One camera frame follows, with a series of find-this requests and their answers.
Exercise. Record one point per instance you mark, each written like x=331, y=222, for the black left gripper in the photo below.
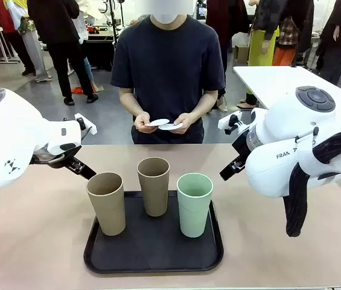
x=67, y=161

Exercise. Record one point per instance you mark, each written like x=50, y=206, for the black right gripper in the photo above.
x=241, y=151

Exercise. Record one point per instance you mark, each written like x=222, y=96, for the brown tall cup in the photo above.
x=153, y=196
x=110, y=211

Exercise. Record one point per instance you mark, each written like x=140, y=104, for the light green tall cup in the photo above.
x=192, y=217

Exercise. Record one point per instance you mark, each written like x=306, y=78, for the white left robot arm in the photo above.
x=13, y=136

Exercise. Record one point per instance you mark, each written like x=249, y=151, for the person's right forearm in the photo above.
x=129, y=102

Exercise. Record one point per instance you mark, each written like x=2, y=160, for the person's left forearm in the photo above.
x=205, y=104

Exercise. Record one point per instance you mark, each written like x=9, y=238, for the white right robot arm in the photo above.
x=279, y=175

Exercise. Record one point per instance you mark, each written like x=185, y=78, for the person's left hand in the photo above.
x=189, y=122

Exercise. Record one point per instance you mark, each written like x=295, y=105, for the person's right hand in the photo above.
x=141, y=125

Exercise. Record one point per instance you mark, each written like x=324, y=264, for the orange cloth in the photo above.
x=76, y=90

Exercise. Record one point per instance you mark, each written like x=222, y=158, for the white table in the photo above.
x=279, y=78

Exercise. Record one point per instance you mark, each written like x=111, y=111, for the black plastic tray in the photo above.
x=158, y=250

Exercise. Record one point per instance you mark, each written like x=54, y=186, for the cardboard box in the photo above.
x=241, y=54

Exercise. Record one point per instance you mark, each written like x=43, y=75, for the dark workbench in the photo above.
x=100, y=51

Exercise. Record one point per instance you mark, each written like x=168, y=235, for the mannequin with yellow skirt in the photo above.
x=257, y=48

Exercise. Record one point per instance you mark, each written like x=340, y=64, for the mannequin with orange trousers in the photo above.
x=283, y=56

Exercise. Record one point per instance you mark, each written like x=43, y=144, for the person in dark T-shirt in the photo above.
x=167, y=60

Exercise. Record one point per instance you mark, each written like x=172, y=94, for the black tripod stand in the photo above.
x=115, y=30

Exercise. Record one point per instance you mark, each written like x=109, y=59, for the person in black clothes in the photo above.
x=55, y=30

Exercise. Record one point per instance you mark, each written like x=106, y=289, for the mannequin in dark red dress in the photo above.
x=221, y=18

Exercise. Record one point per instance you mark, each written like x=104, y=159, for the mannequin in black outfit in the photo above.
x=339, y=24

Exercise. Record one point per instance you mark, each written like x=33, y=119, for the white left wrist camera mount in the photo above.
x=90, y=125

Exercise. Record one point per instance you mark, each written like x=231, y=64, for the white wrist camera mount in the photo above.
x=90, y=125
x=227, y=121

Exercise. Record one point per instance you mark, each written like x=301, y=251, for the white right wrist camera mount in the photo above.
x=227, y=121

